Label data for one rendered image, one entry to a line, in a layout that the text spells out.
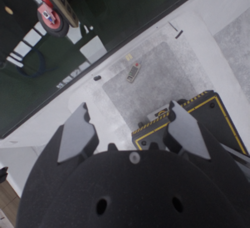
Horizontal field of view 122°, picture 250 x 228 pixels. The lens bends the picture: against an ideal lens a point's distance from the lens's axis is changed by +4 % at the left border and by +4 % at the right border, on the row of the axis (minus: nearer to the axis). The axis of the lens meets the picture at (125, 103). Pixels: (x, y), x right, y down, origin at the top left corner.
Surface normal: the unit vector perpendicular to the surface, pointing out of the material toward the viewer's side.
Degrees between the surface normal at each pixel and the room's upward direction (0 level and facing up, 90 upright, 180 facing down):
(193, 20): 14
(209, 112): 0
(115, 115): 0
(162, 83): 0
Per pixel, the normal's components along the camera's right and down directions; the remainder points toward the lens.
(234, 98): 0.11, -0.02
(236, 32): -0.06, 0.10
